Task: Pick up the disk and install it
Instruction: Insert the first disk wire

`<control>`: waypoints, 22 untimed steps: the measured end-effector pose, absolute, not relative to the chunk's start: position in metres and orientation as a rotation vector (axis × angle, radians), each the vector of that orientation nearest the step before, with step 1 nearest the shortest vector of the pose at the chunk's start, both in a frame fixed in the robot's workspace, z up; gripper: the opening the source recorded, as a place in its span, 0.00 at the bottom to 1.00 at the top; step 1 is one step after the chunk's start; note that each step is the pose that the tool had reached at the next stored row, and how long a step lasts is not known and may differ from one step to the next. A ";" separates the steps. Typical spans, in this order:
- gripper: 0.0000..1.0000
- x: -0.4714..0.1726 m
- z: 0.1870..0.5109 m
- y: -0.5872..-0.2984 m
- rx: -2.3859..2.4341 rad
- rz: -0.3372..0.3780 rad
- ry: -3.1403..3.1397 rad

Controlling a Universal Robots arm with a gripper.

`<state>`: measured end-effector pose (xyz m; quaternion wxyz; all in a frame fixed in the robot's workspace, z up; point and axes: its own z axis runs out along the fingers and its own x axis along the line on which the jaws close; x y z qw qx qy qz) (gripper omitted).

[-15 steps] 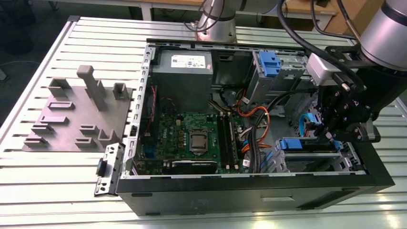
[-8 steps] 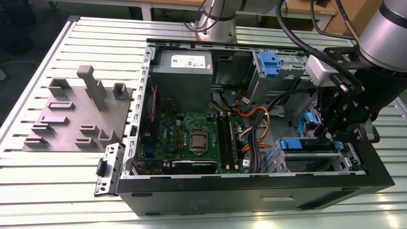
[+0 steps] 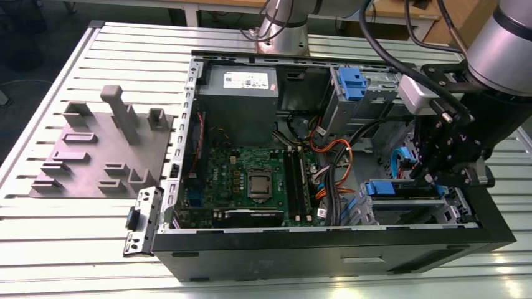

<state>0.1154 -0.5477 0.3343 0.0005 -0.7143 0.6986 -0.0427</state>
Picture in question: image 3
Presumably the hard disk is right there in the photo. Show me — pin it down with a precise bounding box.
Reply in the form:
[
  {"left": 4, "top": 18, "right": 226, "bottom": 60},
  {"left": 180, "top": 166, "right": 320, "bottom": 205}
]
[{"left": 362, "top": 180, "right": 448, "bottom": 201}]

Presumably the silver disk bay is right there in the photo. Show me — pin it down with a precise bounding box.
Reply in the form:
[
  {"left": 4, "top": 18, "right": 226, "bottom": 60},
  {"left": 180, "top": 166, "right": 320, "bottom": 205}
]
[{"left": 358, "top": 179, "right": 477, "bottom": 227}]

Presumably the silver optical drive cage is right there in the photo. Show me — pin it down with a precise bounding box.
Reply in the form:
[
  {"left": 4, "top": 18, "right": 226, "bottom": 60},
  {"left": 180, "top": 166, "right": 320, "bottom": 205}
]
[{"left": 324, "top": 65, "right": 416, "bottom": 138}]

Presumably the blue drive latch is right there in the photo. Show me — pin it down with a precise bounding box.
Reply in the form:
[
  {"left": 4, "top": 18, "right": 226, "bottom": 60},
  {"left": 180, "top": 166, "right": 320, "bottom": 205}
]
[{"left": 338, "top": 67, "right": 369, "bottom": 102}]

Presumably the wooden cabinet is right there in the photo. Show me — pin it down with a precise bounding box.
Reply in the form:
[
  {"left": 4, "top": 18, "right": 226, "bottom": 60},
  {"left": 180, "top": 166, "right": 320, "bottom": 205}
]
[{"left": 425, "top": 0, "right": 504, "bottom": 54}]

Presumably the wooden desk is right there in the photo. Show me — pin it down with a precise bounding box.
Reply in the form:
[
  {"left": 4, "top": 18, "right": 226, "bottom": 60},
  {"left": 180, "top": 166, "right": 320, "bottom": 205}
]
[{"left": 168, "top": 0, "right": 442, "bottom": 41}]

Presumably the black RAM slot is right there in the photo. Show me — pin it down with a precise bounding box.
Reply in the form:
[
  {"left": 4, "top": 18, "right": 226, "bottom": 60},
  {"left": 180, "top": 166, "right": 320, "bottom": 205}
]
[
  {"left": 294, "top": 146, "right": 314, "bottom": 221},
  {"left": 284, "top": 146, "right": 302, "bottom": 222}
]

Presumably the silver CPU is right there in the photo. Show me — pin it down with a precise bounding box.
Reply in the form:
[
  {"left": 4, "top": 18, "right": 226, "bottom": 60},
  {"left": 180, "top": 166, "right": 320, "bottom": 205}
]
[{"left": 248, "top": 176, "right": 270, "bottom": 192}]

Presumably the CPU socket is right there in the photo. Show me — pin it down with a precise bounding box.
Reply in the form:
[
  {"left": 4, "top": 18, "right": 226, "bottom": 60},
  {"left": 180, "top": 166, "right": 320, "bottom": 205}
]
[{"left": 244, "top": 168, "right": 276, "bottom": 205}]

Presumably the grey power supply unit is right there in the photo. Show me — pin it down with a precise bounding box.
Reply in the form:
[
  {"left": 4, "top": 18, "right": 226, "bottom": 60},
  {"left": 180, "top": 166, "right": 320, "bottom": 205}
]
[{"left": 194, "top": 64, "right": 278, "bottom": 149}]

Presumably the black open PC case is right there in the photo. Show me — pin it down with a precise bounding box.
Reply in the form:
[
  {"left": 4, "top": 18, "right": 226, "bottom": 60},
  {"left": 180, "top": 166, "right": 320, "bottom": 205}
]
[{"left": 150, "top": 49, "right": 516, "bottom": 283}]

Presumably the black graphics card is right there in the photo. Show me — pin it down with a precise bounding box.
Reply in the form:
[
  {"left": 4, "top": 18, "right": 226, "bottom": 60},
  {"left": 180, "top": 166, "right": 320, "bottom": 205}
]
[{"left": 210, "top": 208, "right": 285, "bottom": 228}]

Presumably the green motherboard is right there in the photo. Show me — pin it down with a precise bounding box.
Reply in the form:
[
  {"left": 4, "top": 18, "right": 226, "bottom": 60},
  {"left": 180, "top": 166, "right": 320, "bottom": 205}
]
[{"left": 177, "top": 146, "right": 329, "bottom": 228}]

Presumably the grey parts rack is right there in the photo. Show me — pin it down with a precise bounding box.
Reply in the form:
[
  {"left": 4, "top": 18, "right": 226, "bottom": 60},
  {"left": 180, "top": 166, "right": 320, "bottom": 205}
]
[{"left": 28, "top": 85, "right": 176, "bottom": 200}]

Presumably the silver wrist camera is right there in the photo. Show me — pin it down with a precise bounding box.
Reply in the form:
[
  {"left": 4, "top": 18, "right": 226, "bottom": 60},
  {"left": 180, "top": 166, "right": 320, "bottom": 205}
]
[{"left": 397, "top": 76, "right": 437, "bottom": 116}]

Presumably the blue wire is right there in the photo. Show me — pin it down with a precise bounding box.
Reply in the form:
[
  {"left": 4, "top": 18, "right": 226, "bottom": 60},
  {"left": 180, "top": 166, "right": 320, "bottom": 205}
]
[{"left": 389, "top": 146, "right": 418, "bottom": 180}]

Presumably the orange wire bundle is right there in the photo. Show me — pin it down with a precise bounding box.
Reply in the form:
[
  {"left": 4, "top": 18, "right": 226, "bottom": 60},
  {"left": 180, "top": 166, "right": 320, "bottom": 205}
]
[{"left": 309, "top": 138, "right": 354, "bottom": 200}]

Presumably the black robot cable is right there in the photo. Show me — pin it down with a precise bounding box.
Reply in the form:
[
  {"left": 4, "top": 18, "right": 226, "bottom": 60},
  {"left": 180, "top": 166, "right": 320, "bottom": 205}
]
[{"left": 358, "top": 0, "right": 469, "bottom": 82}]

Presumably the black wire bundle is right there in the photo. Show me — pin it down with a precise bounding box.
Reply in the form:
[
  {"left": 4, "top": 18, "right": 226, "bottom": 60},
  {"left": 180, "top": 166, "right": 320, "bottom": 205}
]
[{"left": 324, "top": 115, "right": 412, "bottom": 225}]

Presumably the silver card retention bracket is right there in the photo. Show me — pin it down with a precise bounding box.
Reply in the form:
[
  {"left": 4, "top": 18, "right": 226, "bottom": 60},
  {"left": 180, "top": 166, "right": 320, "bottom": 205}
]
[{"left": 122, "top": 186, "right": 162, "bottom": 258}]

